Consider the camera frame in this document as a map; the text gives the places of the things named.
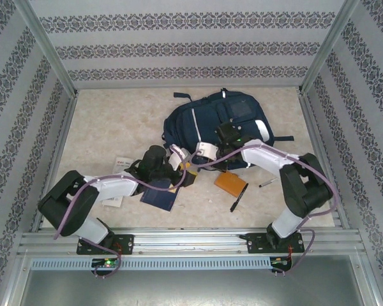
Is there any navy blue backpack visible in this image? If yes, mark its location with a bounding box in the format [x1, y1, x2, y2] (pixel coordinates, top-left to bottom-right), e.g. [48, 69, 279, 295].
[161, 89, 295, 171]

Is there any navy blue book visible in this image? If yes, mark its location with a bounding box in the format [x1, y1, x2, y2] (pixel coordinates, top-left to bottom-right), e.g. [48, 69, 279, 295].
[139, 178, 181, 213]

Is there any white booklet with red logo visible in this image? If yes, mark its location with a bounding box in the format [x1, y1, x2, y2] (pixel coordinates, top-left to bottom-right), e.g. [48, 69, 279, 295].
[114, 155, 137, 170]

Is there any orange notebook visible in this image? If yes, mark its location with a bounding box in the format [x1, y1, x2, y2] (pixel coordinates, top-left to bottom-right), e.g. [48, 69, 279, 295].
[214, 171, 246, 198]

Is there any black marker pen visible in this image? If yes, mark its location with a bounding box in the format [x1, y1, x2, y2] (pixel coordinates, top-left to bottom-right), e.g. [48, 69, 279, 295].
[229, 182, 250, 213]

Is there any white leaflet with red band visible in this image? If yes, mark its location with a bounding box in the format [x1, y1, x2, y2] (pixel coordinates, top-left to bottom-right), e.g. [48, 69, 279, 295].
[101, 196, 124, 208]

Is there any grey metal shelf panel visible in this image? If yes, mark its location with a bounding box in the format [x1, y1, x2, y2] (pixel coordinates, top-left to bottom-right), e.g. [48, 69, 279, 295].
[19, 254, 379, 306]

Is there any small circuit board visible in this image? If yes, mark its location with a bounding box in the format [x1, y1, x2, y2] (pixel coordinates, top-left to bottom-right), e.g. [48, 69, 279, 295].
[271, 257, 293, 268]
[91, 258, 121, 269]

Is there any aluminium mounting rail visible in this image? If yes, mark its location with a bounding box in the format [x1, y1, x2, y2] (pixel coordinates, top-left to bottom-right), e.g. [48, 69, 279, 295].
[17, 226, 366, 256]

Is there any grey slotted cable duct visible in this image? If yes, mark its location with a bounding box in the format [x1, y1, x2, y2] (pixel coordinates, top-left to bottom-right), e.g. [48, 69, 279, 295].
[30, 256, 273, 272]

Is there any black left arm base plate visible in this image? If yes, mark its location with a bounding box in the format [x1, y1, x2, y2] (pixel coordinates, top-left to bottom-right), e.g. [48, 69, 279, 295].
[75, 233, 135, 256]

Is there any aluminium table side rail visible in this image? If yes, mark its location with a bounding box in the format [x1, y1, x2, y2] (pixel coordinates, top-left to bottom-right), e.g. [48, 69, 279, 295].
[31, 94, 80, 233]
[296, 89, 350, 229]

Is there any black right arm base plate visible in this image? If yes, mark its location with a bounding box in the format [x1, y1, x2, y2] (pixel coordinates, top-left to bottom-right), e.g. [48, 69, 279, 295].
[246, 231, 304, 255]

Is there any aluminium frame post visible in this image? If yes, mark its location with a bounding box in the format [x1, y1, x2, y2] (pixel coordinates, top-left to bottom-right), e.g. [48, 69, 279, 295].
[12, 0, 79, 98]
[299, 0, 361, 95]

